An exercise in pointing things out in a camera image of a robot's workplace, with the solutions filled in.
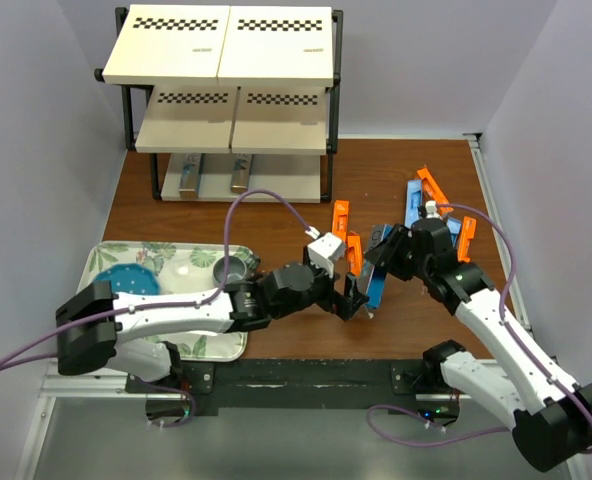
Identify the grey ceramic mug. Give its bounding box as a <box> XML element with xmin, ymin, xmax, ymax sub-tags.
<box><xmin>212</xmin><ymin>246</ymin><xmax>261</xmax><ymax>286</ymax></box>

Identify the blue toothpaste box right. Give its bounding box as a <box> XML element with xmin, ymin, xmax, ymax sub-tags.
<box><xmin>446</xmin><ymin>218</ymin><xmax>462</xmax><ymax>244</ymax></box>

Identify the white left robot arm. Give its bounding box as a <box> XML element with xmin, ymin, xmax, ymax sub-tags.
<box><xmin>55</xmin><ymin>262</ymin><xmax>369</xmax><ymax>392</ymax></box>

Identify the black frame three-tier shelf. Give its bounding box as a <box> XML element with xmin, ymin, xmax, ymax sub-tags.
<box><xmin>94</xmin><ymin>4</ymin><xmax>344</xmax><ymax>203</ymax></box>

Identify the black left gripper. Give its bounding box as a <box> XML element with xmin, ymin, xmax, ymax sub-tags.
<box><xmin>271</xmin><ymin>246</ymin><xmax>368</xmax><ymax>320</ymax></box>

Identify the teal dotted plate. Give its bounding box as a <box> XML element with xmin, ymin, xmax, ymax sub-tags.
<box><xmin>93</xmin><ymin>263</ymin><xmax>161</xmax><ymax>296</ymax></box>

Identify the blue toothpaste box upper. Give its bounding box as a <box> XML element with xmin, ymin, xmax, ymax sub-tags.
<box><xmin>404</xmin><ymin>179</ymin><xmax>423</xmax><ymax>228</ymax></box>

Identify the leaf-patterned white tray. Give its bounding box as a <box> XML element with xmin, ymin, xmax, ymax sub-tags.
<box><xmin>78</xmin><ymin>241</ymin><xmax>247</xmax><ymax>362</ymax></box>

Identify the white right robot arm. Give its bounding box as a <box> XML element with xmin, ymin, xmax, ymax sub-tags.
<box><xmin>365</xmin><ymin>218</ymin><xmax>592</xmax><ymax>472</ymax></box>

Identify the metallic blue toothpaste box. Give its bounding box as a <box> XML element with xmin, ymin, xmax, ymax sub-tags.
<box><xmin>358</xmin><ymin>224</ymin><xmax>392</xmax><ymax>318</ymax></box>

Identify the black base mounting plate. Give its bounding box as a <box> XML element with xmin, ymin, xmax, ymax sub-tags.
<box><xmin>125</xmin><ymin>357</ymin><xmax>480</xmax><ymax>417</ymax></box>

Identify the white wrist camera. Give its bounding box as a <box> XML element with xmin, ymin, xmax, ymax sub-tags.
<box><xmin>419</xmin><ymin>201</ymin><xmax>441</xmax><ymax>219</ymax></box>
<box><xmin>307</xmin><ymin>233</ymin><xmax>345</xmax><ymax>278</ymax></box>

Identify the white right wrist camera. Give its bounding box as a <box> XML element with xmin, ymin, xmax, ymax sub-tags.
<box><xmin>419</xmin><ymin>201</ymin><xmax>441</xmax><ymax>219</ymax></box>

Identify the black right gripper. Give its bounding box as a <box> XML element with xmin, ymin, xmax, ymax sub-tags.
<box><xmin>365</xmin><ymin>223</ymin><xmax>431</xmax><ymax>282</ymax></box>

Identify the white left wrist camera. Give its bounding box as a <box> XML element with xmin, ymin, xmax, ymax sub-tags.
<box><xmin>307</xmin><ymin>233</ymin><xmax>345</xmax><ymax>278</ymax></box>

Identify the silver blue toothpaste box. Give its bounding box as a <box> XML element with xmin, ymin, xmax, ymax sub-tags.
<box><xmin>179</xmin><ymin>153</ymin><xmax>204</xmax><ymax>200</ymax></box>
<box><xmin>230</xmin><ymin>154</ymin><xmax>253</xmax><ymax>194</ymax></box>

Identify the orange toothpaste box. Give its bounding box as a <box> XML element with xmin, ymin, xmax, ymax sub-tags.
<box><xmin>346</xmin><ymin>232</ymin><xmax>364</xmax><ymax>277</ymax></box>
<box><xmin>332</xmin><ymin>200</ymin><xmax>350</xmax><ymax>243</ymax></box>
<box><xmin>417</xmin><ymin>167</ymin><xmax>453</xmax><ymax>215</ymax></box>
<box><xmin>457</xmin><ymin>216</ymin><xmax>477</xmax><ymax>263</ymax></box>

